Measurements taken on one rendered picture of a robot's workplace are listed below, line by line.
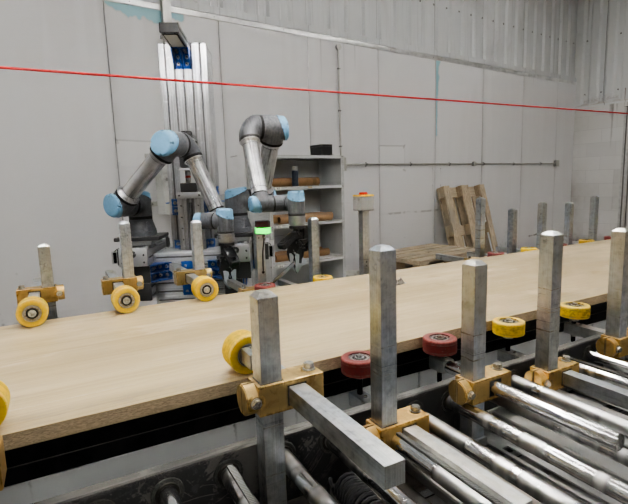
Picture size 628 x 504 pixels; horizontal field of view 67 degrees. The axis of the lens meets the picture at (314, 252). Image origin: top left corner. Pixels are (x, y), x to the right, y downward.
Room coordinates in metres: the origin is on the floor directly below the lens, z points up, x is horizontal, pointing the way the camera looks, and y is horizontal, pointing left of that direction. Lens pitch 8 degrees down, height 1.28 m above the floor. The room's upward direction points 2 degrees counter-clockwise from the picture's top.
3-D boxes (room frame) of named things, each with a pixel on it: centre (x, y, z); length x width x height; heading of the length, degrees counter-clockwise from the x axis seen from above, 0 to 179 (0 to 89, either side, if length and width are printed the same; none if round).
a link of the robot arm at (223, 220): (2.12, 0.40, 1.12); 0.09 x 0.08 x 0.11; 69
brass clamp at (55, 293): (1.52, 0.90, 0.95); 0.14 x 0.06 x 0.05; 118
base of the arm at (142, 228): (2.46, 0.89, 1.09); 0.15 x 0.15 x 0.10
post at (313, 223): (2.00, 0.00, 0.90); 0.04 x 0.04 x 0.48; 28
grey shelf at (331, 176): (4.83, 0.16, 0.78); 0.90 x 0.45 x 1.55; 125
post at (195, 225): (1.76, 0.44, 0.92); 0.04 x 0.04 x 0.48; 28
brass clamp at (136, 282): (1.64, 0.68, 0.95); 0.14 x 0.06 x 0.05; 118
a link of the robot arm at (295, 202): (2.09, 0.07, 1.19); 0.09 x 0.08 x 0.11; 24
